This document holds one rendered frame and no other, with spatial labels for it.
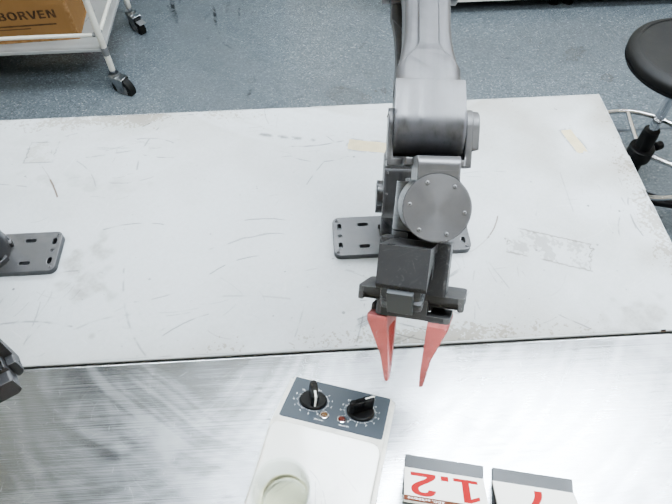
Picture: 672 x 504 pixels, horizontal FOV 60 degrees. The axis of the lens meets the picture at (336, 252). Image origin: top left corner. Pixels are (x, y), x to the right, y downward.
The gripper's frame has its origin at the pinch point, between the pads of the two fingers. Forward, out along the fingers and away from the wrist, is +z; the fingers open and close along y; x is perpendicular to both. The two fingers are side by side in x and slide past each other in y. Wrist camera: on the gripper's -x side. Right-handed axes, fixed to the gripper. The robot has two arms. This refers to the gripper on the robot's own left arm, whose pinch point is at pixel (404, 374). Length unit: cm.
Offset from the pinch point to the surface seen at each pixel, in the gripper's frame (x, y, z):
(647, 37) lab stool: 121, 41, -65
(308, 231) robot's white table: 25.7, -19.6, -10.9
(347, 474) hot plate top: -3.3, -4.2, 10.2
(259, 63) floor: 187, -99, -66
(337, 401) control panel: 5.6, -8.0, 6.5
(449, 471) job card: 7.3, 5.5, 12.9
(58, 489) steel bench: -4.8, -37.1, 18.8
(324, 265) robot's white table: 22.4, -15.7, -6.6
